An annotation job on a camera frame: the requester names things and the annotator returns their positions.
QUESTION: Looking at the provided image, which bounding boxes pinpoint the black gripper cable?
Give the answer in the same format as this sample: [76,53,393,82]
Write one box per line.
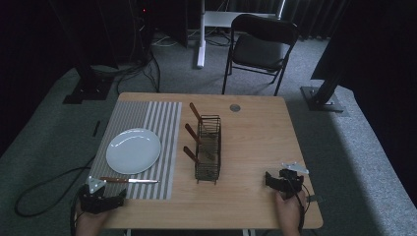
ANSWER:
[69,191,83,236]
[291,178,313,234]

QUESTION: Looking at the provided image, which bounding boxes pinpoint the black wire rack wooden pegs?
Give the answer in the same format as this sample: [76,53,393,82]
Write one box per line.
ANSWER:
[182,101,222,186]

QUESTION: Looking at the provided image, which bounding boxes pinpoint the dark curtain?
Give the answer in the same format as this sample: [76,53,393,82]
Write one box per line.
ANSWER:
[225,0,348,41]

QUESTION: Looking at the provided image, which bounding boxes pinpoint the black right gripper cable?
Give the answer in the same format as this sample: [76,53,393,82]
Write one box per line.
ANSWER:
[291,178,313,234]

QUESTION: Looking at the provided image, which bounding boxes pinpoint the bundle of black floor cables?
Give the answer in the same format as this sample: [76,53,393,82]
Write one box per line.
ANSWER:
[91,30,162,96]

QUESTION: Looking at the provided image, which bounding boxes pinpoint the black floor cable loop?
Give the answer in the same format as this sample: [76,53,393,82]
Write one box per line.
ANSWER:
[14,154,96,218]

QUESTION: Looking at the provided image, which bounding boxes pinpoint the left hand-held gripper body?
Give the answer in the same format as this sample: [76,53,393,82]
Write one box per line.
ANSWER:
[79,176,115,215]

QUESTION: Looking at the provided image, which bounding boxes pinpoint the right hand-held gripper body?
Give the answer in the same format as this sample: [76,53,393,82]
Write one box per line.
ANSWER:
[277,161,310,201]

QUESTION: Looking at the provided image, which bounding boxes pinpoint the dark cabinet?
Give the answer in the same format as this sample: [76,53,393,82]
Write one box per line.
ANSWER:
[129,0,190,64]

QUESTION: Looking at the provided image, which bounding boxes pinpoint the black stand with grey base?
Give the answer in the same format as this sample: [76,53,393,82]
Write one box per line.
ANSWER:
[300,48,350,118]

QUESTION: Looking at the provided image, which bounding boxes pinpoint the person's right hand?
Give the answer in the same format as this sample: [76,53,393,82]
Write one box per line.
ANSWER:
[274,190,309,236]

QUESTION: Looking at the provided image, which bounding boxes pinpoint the black folding chair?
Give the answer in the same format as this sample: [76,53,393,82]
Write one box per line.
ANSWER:
[221,13,301,97]

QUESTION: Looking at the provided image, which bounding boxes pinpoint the person's left hand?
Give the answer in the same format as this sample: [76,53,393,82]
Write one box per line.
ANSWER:
[74,202,113,236]

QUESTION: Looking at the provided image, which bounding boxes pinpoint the black stand with square base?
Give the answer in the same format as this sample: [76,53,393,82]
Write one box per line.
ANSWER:
[48,0,115,105]

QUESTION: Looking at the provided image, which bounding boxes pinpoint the white round plate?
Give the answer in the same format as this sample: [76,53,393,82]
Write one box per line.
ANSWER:
[105,127,162,176]

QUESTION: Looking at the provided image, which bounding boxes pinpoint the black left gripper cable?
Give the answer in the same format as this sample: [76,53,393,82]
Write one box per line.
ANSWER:
[69,191,83,236]

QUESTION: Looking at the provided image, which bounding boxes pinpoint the grey striped placemat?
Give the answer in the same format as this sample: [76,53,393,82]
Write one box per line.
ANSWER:
[88,100,183,202]

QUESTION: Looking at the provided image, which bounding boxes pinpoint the wooden-handled table knife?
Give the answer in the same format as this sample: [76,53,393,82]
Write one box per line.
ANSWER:
[99,176,161,185]

